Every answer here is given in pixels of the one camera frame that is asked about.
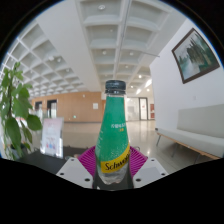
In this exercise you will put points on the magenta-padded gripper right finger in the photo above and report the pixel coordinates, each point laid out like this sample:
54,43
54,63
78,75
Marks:
138,160

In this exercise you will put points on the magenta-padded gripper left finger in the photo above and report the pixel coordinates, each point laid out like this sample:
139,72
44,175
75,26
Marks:
87,160

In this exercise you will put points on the green drink bottle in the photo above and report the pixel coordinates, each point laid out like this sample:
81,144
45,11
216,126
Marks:
111,133

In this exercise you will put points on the clear acrylic sign stand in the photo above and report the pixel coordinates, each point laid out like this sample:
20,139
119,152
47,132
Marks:
51,136

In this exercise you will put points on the long white bench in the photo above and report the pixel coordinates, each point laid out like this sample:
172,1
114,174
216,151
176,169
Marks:
200,133

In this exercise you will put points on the green leafy potted plant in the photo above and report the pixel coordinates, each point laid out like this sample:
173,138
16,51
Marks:
15,110

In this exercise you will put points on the dark-framed landscape picture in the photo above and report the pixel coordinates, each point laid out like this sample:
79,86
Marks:
195,55

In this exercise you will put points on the round ceiling lights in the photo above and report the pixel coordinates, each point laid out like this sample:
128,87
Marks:
101,7

